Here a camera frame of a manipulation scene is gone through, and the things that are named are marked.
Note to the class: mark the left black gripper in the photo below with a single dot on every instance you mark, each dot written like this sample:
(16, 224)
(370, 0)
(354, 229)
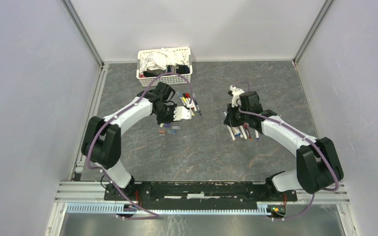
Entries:
(171, 119)

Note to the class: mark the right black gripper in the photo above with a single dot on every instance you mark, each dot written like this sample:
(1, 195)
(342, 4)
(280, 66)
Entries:
(230, 119)

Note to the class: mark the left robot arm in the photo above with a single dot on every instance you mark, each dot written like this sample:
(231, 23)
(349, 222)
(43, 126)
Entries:
(102, 143)

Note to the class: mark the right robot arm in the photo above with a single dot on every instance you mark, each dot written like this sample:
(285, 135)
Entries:
(317, 163)

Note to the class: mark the yellow cap marker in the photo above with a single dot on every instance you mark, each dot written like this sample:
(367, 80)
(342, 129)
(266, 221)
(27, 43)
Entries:
(183, 100)

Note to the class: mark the green cap marker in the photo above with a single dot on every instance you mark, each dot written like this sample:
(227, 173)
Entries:
(196, 104)

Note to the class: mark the white plastic basket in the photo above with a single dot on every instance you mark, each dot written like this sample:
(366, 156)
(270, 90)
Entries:
(172, 78)

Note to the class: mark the black striped cloth in basket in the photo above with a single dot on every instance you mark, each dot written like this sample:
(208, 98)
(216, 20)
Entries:
(179, 69)

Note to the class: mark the white cloth in basket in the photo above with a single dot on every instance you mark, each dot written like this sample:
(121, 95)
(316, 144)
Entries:
(161, 58)

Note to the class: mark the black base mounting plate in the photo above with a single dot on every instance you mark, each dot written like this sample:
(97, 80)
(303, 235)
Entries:
(207, 195)

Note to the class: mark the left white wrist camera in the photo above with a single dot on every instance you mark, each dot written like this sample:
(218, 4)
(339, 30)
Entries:
(181, 113)

